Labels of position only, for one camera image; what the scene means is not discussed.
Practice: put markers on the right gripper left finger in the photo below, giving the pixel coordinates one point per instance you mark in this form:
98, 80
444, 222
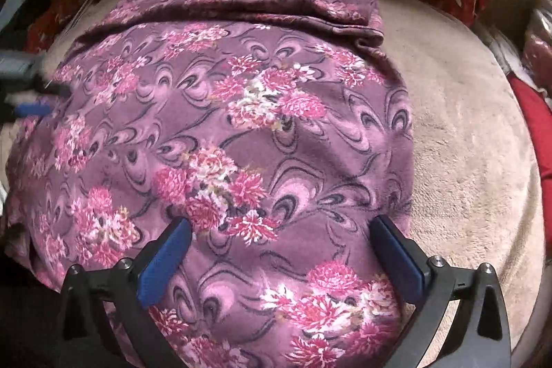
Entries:
85, 338

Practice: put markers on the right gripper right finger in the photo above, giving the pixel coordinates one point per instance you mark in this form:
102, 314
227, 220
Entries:
479, 335

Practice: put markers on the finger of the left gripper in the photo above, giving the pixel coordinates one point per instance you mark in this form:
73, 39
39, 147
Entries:
22, 72
26, 110

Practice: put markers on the purple floral garment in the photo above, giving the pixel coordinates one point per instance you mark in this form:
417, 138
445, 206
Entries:
278, 128

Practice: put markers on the beige fleece blanket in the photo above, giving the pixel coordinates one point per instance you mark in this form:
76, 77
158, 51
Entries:
476, 190

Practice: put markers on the red cushion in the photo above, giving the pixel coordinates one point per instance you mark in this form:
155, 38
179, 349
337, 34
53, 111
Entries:
537, 116

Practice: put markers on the doll in plastic bag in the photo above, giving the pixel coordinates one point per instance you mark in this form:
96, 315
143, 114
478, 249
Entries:
537, 48

